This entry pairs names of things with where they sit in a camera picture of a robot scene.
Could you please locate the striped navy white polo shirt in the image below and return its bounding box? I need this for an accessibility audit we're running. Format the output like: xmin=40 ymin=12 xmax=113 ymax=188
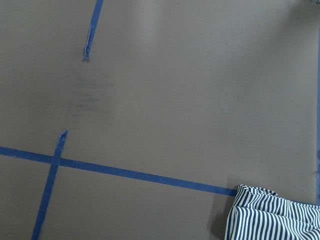
xmin=224 ymin=184 xmax=320 ymax=240

